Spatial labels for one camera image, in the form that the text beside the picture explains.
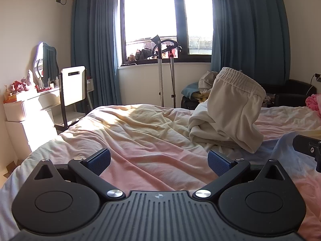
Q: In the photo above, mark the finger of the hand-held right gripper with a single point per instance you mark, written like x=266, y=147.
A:
x=304, y=145

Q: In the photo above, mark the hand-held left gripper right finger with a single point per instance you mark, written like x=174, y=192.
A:
x=218, y=162

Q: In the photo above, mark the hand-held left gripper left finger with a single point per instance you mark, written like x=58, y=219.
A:
x=100, y=159

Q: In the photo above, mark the cream sweat pants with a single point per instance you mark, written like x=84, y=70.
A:
x=233, y=110

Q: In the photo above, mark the dark clothes outside window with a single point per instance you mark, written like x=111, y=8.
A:
x=145, y=54

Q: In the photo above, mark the hot pink knit cloth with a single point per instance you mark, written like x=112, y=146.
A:
x=313, y=104

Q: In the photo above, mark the pastel bed blanket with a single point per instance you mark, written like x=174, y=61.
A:
x=140, y=140

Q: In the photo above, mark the black sofa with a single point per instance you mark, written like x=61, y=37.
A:
x=293, y=93

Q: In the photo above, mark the black bag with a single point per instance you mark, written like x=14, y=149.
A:
x=188, y=103

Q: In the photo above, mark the yellow cloth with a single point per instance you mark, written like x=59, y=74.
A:
x=202, y=96

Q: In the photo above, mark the blue cloth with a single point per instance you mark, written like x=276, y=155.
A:
x=191, y=87

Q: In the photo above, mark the white backed chair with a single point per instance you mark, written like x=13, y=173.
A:
x=73, y=85

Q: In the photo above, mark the white dressing table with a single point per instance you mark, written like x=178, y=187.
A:
x=30, y=120

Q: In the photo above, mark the cardboard box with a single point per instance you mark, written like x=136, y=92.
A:
x=12, y=168

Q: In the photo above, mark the white cosmetic bottle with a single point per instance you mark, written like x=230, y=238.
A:
x=40, y=82

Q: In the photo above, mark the garment steamer stand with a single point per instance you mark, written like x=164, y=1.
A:
x=161, y=80

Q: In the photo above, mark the white figurine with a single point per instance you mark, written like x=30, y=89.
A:
x=30, y=79

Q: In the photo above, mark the red flower bouquet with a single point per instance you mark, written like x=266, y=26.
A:
x=21, y=85

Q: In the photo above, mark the wavy vanity mirror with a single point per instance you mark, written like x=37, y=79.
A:
x=49, y=62

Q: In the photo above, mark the blue curtain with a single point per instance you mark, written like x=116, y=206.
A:
x=250, y=30
x=95, y=42

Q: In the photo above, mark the black framed window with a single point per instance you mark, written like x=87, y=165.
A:
x=150, y=12

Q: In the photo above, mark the black wall plug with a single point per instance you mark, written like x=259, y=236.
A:
x=318, y=77

